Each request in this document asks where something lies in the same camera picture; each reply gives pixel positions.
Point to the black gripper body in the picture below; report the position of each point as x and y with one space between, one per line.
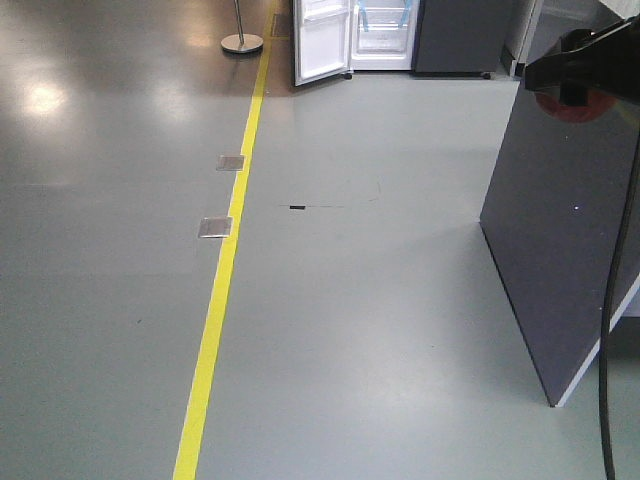
583 60

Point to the red yellow apple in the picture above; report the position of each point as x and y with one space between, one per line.
598 104

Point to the grey fridge body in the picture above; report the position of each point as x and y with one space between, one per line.
429 38

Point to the white fridge door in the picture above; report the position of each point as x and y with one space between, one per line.
320 39

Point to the dark grey kitchen island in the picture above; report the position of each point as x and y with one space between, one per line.
550 217

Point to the silver sign stand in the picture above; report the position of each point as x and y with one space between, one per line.
241 43

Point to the metal floor socket plate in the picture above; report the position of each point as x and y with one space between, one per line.
230 163
215 227

